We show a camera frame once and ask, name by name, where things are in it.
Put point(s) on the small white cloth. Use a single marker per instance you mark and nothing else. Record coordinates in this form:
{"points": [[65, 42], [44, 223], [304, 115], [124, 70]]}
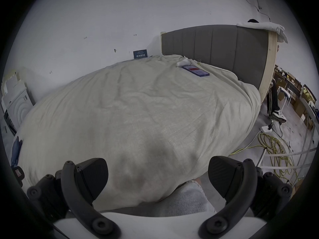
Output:
{"points": [[183, 62]]}

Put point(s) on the white cloth on headboard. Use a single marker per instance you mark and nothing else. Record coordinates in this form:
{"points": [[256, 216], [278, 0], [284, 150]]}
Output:
{"points": [[268, 27]]}

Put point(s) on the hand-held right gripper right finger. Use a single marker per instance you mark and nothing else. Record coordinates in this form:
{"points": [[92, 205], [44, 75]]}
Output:
{"points": [[234, 183]]}

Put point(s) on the washing machine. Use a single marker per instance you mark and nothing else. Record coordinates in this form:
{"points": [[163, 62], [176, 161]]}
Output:
{"points": [[16, 101]]}

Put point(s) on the blue phone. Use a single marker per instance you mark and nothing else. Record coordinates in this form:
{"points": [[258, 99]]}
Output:
{"points": [[196, 70]]}

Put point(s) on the white chair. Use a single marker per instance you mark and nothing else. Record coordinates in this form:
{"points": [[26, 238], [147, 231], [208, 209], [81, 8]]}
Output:
{"points": [[285, 93]]}

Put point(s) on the dark blue garment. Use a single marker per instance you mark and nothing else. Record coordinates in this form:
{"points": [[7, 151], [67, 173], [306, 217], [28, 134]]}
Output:
{"points": [[16, 149]]}

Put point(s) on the white power strip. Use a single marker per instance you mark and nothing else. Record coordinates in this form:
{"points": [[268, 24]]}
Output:
{"points": [[266, 128]]}

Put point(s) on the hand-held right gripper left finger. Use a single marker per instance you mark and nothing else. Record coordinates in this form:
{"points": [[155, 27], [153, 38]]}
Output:
{"points": [[82, 185]]}

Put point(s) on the bed with beige sheet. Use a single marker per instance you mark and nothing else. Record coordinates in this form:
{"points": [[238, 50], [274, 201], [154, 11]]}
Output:
{"points": [[139, 113]]}

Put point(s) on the grey padded headboard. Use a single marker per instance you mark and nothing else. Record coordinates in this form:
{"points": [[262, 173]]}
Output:
{"points": [[214, 46]]}

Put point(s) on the blue sign card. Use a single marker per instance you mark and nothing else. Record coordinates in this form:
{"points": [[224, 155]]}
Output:
{"points": [[140, 54]]}

